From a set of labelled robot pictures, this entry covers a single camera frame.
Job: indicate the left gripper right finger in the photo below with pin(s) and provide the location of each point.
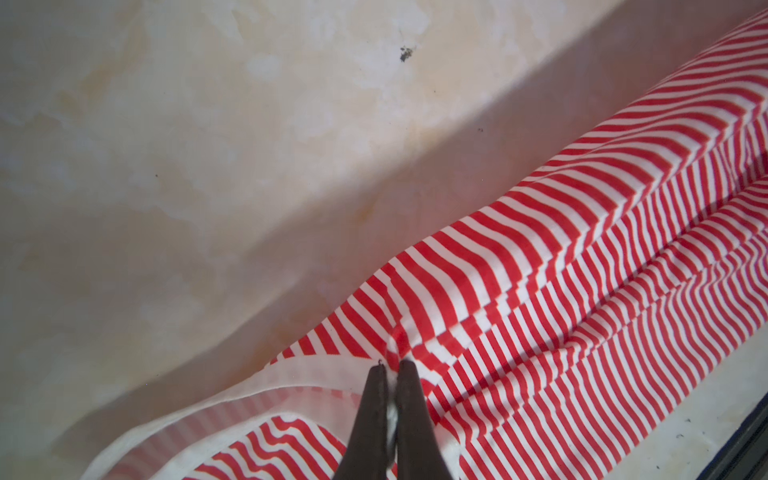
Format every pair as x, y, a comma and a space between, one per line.
418, 452

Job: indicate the red white striped tank top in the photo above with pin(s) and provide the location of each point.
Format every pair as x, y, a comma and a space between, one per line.
553, 329

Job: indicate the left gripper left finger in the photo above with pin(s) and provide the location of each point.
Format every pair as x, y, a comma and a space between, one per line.
367, 455

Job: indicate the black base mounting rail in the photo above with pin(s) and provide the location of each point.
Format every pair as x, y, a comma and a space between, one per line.
744, 456

